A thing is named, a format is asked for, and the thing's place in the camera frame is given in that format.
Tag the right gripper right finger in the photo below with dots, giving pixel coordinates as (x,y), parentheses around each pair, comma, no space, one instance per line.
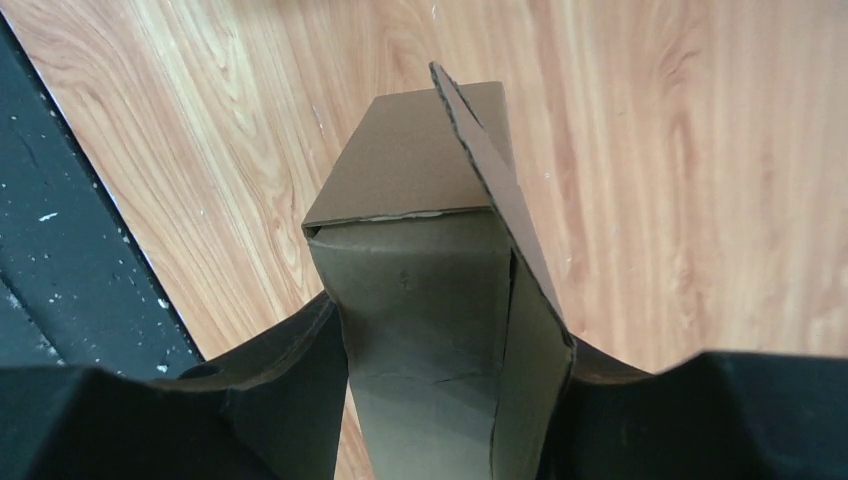
(717,415)

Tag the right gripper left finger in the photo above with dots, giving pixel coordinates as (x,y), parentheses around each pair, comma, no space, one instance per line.
(271,408)

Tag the brown cardboard box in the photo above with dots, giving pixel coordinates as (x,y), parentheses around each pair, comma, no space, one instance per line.
(457,349)

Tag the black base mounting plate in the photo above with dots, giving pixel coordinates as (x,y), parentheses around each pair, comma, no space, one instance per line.
(75,287)

